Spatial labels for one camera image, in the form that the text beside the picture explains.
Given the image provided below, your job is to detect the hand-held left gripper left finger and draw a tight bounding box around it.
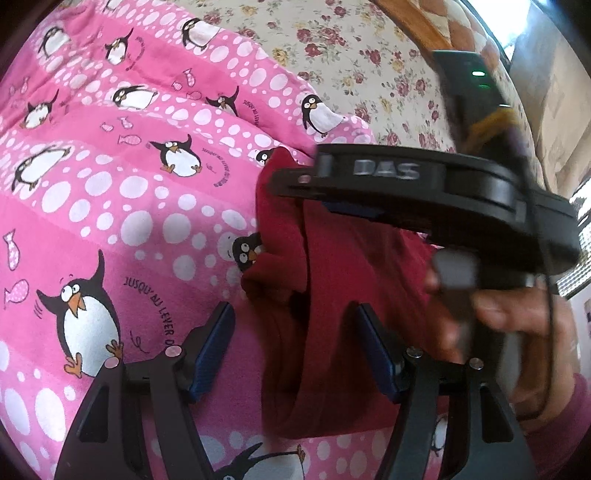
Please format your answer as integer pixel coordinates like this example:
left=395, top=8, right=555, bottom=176
left=54, top=302, right=237, bottom=480

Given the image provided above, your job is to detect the dark red sweater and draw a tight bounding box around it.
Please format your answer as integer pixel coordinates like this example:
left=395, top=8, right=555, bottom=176
left=240, top=147, right=467, bottom=439

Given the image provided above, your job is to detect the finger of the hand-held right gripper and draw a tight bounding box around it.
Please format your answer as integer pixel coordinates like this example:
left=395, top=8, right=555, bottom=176
left=269, top=166, right=386, bottom=221

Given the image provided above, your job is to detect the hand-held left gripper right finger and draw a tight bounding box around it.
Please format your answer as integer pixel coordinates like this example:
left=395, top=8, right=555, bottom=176
left=353, top=302, right=539, bottom=480

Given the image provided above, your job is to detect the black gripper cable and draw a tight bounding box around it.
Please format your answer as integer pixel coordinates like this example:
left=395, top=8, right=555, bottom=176
left=508, top=129, right=561, bottom=384

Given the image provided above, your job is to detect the person's right hand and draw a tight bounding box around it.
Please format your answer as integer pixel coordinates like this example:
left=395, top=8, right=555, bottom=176
left=473, top=285, right=579, bottom=418

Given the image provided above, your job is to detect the floral bed sheet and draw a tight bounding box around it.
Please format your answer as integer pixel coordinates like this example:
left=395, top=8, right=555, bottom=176
left=173, top=0, right=546, bottom=185

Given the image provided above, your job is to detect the person's right forearm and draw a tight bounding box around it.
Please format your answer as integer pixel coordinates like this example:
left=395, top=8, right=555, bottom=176
left=519, top=371, right=591, bottom=462

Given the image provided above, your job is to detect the orange checkered cushion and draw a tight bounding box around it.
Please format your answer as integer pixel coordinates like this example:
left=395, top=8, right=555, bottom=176
left=372, top=0, right=513, bottom=75

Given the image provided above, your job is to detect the pink penguin blanket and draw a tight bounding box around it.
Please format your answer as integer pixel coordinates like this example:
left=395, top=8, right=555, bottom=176
left=0, top=0, right=451, bottom=480

